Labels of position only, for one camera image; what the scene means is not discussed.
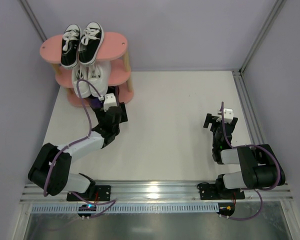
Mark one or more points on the aluminium front rail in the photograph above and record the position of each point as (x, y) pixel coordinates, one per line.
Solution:
(128, 191)

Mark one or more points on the slotted grey cable duct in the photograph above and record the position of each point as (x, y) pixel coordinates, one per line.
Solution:
(129, 208)

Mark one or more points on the right aluminium corner post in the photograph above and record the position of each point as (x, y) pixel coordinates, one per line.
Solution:
(266, 27)

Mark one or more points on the controller board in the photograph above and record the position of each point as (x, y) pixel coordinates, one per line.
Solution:
(226, 209)
(86, 211)

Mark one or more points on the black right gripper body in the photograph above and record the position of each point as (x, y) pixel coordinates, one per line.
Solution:
(215, 124)

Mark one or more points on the black canvas sneaker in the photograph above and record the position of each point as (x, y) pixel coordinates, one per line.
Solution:
(69, 46)
(90, 43)

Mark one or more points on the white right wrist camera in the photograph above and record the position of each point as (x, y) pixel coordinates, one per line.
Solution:
(228, 115)

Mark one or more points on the aluminium rail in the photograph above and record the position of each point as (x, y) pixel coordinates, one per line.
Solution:
(128, 191)
(254, 129)

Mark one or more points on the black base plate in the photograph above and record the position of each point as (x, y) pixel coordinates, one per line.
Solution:
(209, 191)
(99, 193)

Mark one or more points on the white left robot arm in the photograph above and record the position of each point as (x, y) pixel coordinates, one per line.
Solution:
(51, 168)

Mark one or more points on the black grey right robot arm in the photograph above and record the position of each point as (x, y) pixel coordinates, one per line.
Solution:
(259, 167)

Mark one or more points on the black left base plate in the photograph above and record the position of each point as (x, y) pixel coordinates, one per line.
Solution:
(99, 193)

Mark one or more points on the aluminium right side rail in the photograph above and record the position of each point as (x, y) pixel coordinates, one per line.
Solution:
(254, 129)

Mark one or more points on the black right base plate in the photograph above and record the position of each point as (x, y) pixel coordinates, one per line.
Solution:
(209, 191)

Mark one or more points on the right controller board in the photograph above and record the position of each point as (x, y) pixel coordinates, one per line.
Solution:
(226, 209)

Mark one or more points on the left aluminium corner post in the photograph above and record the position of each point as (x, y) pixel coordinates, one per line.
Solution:
(33, 19)

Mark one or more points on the aluminium corner post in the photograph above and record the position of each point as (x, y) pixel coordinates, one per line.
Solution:
(266, 27)
(33, 19)

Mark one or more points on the left controller board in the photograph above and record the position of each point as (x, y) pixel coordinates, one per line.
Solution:
(86, 211)

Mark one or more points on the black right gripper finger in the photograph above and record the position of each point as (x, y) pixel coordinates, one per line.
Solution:
(210, 120)
(234, 122)

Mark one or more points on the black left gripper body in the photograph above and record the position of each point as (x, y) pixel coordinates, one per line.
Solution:
(122, 113)

